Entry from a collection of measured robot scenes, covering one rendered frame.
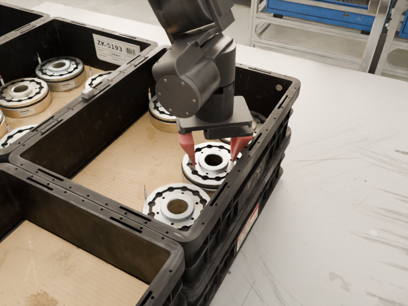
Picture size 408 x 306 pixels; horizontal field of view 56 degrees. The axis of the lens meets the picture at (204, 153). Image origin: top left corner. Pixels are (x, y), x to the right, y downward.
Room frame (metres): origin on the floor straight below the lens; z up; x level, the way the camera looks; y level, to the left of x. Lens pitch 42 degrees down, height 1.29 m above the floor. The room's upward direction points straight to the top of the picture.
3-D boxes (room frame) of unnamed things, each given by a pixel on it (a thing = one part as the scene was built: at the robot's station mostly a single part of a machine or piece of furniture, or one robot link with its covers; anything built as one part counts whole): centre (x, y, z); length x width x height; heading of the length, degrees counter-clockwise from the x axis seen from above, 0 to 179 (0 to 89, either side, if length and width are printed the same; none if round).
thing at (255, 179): (0.49, 0.05, 0.87); 0.40 x 0.30 x 0.11; 151
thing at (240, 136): (0.46, -0.03, 0.91); 0.07 x 0.07 x 0.09; 9
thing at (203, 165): (0.46, -0.02, 0.86); 0.05 x 0.05 x 0.01
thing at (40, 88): (0.67, 0.37, 0.86); 0.10 x 0.10 x 0.01
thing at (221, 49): (0.45, -0.01, 1.04); 0.07 x 0.06 x 0.07; 153
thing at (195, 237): (0.49, 0.05, 0.92); 0.40 x 0.30 x 0.02; 151
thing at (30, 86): (0.67, 0.37, 0.86); 0.05 x 0.05 x 0.01
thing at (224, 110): (0.46, -0.01, 0.98); 0.10 x 0.07 x 0.07; 99
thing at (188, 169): (0.46, -0.02, 0.86); 0.10 x 0.10 x 0.01
